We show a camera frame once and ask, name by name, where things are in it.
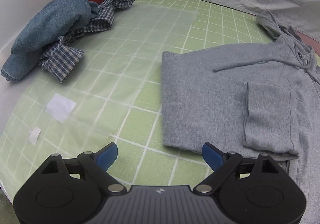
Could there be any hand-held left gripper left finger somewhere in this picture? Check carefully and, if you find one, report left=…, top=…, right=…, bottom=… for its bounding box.
left=40, top=142, right=125, bottom=193

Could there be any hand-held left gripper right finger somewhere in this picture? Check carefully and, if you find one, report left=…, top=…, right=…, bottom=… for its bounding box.
left=194, top=142, right=283, bottom=194

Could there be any grey zip hoodie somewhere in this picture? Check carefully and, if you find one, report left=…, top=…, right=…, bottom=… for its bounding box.
left=161, top=9, right=320, bottom=224

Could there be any green grid mat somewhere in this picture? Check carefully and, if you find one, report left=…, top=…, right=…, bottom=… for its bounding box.
left=0, top=0, right=320, bottom=224

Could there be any large white paper label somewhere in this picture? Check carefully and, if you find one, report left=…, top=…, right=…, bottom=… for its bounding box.
left=46, top=93, right=77, bottom=123

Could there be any small white paper label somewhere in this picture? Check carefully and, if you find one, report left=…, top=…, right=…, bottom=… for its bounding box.
left=29, top=126, right=42, bottom=144

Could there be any translucent plastic sheet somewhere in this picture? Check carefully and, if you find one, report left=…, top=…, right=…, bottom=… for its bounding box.
left=0, top=2, right=198, bottom=184

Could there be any blue denim garment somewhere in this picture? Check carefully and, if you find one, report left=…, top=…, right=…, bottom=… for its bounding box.
left=1, top=0, right=99, bottom=82

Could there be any pink underlay cloth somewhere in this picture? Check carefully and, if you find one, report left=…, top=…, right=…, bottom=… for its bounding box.
left=296, top=30, right=320, bottom=52

